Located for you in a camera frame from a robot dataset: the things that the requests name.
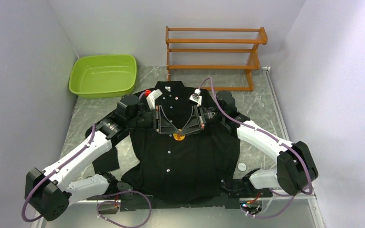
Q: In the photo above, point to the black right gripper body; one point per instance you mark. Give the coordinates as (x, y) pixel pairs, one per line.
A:
(213, 116)

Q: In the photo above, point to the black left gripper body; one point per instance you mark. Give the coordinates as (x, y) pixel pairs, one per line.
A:
(145, 120)

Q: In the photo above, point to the orange round brooch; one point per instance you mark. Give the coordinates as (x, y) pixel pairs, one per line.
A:
(178, 137)

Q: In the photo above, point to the black button shirt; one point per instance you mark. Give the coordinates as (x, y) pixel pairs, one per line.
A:
(199, 163)

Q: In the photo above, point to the white round brooch back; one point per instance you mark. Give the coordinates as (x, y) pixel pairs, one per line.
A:
(241, 166)

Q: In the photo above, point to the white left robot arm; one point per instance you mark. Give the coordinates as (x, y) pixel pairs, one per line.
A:
(86, 171)

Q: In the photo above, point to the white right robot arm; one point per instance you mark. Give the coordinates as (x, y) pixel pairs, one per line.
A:
(295, 168)

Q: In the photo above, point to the green plastic basin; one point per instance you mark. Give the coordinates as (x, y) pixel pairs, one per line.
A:
(103, 76)

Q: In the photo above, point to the orange wooden shoe rack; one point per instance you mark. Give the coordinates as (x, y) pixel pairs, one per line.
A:
(215, 49)

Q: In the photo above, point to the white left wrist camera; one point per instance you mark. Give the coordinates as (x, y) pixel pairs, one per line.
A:
(151, 97)

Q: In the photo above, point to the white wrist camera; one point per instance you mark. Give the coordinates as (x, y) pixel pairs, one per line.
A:
(151, 97)
(196, 97)

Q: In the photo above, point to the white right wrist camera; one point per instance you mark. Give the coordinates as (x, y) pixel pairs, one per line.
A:
(196, 97)

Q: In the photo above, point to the aluminium table edge rail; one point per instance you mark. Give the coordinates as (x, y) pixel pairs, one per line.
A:
(312, 199)

